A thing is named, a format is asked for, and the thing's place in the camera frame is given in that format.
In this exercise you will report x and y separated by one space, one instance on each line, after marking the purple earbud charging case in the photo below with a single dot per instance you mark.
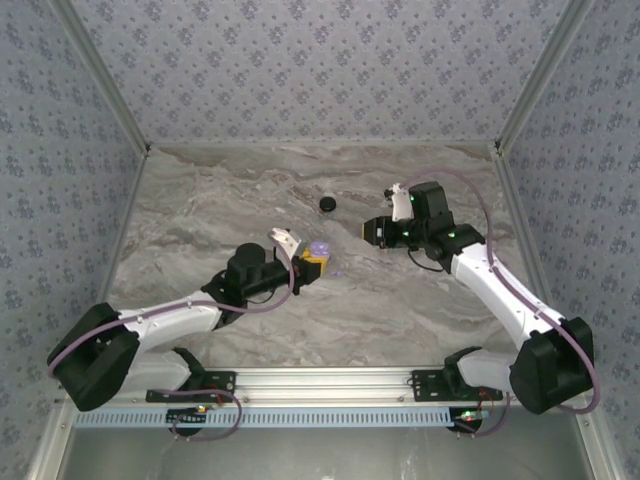
320 248

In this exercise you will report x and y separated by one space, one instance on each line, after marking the black earbud charging case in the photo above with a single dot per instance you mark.
327 204

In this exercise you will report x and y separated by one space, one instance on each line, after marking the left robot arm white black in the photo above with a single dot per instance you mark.
170 317

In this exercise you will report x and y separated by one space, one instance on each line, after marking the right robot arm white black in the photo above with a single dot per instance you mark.
500 295

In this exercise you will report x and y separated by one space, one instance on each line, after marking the small black control board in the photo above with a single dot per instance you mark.
467 419
187 416

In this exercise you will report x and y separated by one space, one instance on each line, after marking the grey metal sheet tray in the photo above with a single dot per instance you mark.
325 455

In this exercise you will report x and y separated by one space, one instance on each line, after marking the slotted aluminium table rail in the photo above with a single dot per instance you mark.
527 250
119 250

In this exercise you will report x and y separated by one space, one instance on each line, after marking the wide aluminium mounting rail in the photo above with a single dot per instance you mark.
325 385

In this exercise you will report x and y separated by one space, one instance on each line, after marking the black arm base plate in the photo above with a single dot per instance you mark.
225 395
425 390

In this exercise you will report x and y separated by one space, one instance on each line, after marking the aluminium upright post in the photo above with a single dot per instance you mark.
109 80
539 75

